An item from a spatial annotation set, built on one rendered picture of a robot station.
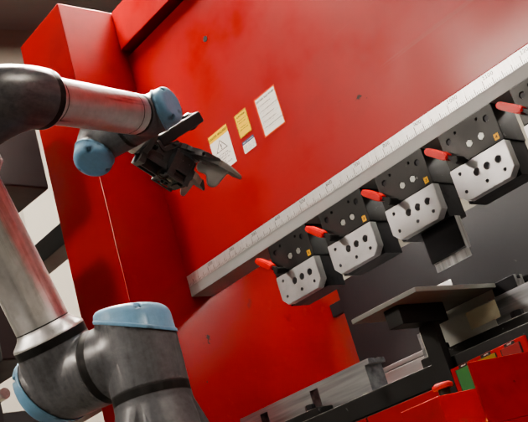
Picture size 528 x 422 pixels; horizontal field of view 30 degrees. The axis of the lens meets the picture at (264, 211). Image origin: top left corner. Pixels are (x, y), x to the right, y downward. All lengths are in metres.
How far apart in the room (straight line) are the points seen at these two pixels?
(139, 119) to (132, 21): 1.35
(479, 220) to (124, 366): 1.53
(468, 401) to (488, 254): 1.01
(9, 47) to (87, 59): 2.23
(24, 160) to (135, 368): 1.55
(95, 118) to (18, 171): 1.25
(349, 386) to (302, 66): 0.80
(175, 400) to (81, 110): 0.49
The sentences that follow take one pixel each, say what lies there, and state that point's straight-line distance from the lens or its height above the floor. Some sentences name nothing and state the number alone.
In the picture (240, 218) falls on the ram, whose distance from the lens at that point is 2.60.
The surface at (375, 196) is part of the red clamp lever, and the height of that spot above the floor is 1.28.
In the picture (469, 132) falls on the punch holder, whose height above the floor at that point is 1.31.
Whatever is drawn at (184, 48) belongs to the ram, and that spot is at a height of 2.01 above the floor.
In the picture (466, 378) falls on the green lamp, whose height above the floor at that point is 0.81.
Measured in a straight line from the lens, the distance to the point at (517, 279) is 2.07.
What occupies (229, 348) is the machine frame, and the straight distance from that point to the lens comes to 2.78.
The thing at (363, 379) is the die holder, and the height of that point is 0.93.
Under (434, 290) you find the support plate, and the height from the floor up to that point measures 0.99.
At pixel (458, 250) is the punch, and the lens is 2.15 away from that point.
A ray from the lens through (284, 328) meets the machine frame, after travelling 2.95.
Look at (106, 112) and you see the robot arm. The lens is 1.62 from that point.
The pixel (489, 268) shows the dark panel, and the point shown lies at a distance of 2.72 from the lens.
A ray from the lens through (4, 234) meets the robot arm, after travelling 1.50.
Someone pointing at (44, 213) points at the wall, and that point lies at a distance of 4.76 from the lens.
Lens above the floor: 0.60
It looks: 19 degrees up
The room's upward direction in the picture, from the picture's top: 17 degrees counter-clockwise
